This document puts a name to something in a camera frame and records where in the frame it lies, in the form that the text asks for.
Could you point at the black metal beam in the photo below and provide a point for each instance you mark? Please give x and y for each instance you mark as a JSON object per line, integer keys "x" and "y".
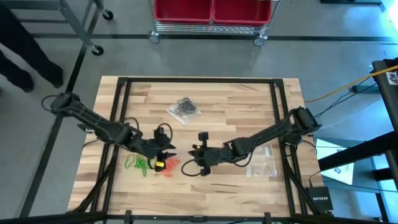
{"x": 357, "y": 152}

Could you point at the white printed sticker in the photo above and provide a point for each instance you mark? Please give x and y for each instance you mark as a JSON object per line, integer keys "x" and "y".
{"x": 392, "y": 77}

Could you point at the red plastic bin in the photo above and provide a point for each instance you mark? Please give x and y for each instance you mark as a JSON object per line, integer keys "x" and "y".
{"x": 242, "y": 11}
{"x": 183, "y": 11}

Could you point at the grey cart caster wheel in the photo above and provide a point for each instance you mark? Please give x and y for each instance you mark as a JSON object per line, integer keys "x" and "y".
{"x": 154, "y": 38}
{"x": 259, "y": 41}

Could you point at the black rubber bands heap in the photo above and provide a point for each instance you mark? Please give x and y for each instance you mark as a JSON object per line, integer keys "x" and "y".
{"x": 185, "y": 107}

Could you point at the black desk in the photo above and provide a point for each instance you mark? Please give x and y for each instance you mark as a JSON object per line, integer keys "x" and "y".
{"x": 388, "y": 99}

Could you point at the black Netgear network switch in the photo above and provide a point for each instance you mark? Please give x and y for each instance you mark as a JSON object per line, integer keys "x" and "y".
{"x": 319, "y": 199}

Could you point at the grey metal rolling stand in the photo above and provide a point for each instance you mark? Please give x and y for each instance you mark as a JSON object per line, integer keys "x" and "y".
{"x": 80, "y": 28}

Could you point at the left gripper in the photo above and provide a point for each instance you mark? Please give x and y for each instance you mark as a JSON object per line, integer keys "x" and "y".
{"x": 152, "y": 147}

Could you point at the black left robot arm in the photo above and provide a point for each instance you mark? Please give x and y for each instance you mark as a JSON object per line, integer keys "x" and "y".
{"x": 105, "y": 129}

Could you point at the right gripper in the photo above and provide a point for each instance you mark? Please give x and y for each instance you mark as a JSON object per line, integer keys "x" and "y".
{"x": 214, "y": 155}

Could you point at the person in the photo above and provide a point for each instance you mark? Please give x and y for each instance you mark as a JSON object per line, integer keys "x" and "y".
{"x": 25, "y": 46}

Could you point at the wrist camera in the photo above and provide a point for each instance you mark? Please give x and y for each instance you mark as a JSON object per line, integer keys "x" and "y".
{"x": 160, "y": 133}
{"x": 203, "y": 139}

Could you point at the white paper sheet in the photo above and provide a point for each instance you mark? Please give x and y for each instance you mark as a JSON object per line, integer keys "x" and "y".
{"x": 342, "y": 174}

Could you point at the person's black shoe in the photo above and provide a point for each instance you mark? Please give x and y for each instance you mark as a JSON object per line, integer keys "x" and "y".
{"x": 26, "y": 84}
{"x": 57, "y": 77}

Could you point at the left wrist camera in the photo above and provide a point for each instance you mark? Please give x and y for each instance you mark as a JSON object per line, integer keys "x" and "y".
{"x": 160, "y": 133}

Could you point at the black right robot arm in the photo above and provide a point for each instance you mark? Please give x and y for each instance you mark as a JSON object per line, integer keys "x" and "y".
{"x": 264, "y": 137}

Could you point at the orange rubber bands heap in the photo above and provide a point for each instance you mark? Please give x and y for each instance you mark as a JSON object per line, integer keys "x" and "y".
{"x": 172, "y": 163}

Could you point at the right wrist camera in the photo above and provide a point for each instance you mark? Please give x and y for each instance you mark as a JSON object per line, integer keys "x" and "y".
{"x": 203, "y": 139}

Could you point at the black caster wheel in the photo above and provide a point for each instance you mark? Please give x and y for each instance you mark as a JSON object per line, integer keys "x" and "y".
{"x": 108, "y": 14}
{"x": 97, "y": 50}

